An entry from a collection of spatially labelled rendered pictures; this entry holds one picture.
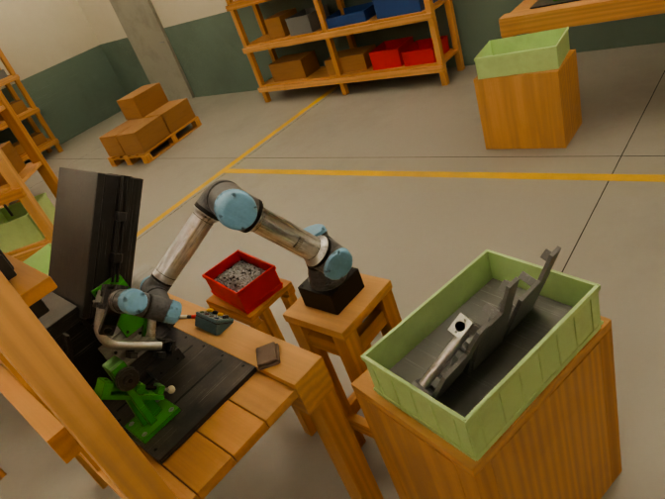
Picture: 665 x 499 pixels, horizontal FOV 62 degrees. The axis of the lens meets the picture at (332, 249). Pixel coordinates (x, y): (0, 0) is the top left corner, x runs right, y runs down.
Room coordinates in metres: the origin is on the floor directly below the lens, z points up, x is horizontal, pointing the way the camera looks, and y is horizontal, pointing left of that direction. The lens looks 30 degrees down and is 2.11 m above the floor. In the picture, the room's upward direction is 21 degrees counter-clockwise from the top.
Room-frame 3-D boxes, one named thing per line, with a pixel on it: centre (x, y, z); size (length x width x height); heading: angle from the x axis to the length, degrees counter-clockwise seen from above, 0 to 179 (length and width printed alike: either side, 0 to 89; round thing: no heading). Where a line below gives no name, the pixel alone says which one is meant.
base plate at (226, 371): (1.81, 0.89, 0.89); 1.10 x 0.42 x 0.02; 38
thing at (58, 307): (1.81, 1.07, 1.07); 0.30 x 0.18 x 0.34; 38
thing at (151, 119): (8.23, 1.85, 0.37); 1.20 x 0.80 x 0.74; 141
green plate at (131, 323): (1.79, 0.80, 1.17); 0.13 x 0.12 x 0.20; 38
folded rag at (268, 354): (1.52, 0.34, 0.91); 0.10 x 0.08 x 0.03; 178
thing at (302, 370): (1.98, 0.67, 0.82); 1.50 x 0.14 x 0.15; 38
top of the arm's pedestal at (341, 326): (1.79, 0.05, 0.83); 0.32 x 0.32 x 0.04; 39
